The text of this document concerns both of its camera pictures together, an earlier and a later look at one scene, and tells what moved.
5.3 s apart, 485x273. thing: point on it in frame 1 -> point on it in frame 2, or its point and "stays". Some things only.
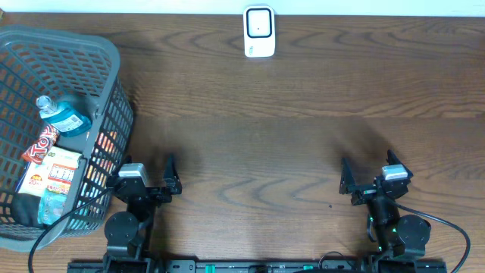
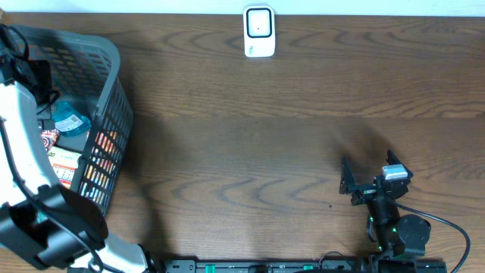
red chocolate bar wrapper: [42, 145] stays
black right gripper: [364, 192] stays
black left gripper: [163, 195] -> [15, 58]
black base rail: [239, 266] stays
